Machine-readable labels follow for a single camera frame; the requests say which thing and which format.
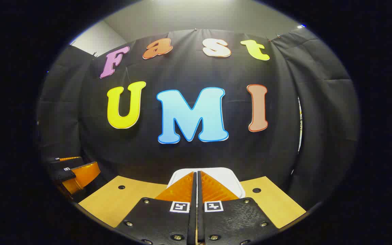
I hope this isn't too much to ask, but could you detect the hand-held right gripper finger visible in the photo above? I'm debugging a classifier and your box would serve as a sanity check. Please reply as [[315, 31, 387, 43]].
[[114, 171, 197, 245], [197, 171, 280, 245]]

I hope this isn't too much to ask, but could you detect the white desktop garbage bin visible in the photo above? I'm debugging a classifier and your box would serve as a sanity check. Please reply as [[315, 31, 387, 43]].
[[166, 167, 246, 199]]

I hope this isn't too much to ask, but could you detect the black backdrop cloth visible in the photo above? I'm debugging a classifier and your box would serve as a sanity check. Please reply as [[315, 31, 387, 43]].
[[36, 28, 360, 211]]

